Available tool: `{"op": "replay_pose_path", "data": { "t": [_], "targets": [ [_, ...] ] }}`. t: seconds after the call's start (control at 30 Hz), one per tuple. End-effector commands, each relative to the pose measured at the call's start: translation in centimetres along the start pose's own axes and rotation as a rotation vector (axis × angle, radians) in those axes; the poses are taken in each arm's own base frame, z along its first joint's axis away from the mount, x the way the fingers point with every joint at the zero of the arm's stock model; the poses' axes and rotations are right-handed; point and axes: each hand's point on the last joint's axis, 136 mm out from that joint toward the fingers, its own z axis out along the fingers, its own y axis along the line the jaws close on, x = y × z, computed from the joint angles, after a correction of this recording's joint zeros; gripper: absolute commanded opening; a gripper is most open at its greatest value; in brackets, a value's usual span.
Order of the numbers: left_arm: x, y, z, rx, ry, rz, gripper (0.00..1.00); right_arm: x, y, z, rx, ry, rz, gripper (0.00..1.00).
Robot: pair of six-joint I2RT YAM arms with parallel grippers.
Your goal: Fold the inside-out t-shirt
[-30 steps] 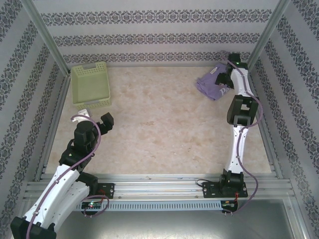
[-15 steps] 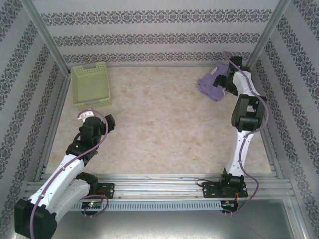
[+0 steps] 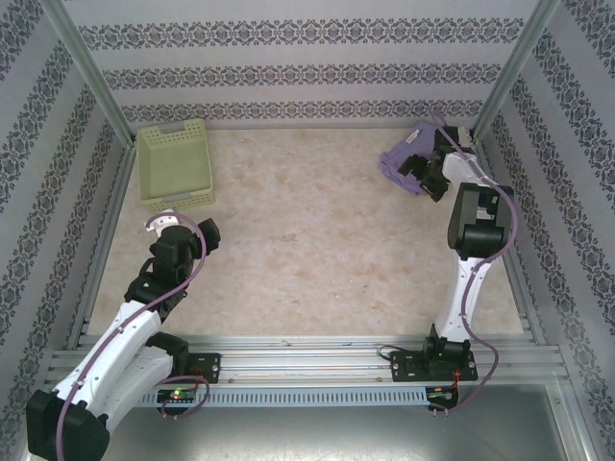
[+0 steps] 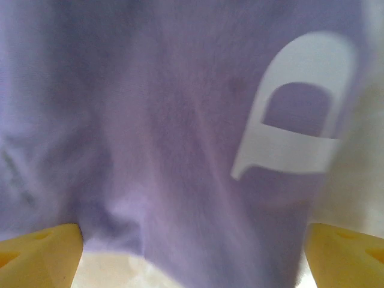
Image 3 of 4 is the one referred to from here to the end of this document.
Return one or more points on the green plastic basket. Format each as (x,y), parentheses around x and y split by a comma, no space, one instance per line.
(175,163)

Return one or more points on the aluminium side rail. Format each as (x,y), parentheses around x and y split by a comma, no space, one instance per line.
(111,211)
(526,307)

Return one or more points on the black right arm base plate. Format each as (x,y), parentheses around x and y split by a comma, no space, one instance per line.
(401,367)

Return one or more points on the purple t-shirt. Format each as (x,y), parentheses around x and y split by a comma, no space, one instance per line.
(391,163)

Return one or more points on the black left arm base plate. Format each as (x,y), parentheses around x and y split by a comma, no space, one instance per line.
(211,367)

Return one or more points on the aluminium mounting rail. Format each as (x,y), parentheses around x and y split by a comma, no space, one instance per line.
(307,360)

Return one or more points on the circuit board with green light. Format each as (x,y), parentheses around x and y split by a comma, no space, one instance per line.
(178,395)

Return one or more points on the grey metal shelf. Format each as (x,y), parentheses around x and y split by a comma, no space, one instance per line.
(307,432)

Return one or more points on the aluminium frame post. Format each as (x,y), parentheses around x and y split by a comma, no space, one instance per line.
(91,72)
(514,72)

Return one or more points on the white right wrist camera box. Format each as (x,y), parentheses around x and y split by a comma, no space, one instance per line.
(465,138)

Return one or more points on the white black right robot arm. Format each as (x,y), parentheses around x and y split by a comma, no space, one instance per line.
(480,225)

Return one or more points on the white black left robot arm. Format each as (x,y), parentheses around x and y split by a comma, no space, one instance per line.
(110,355)

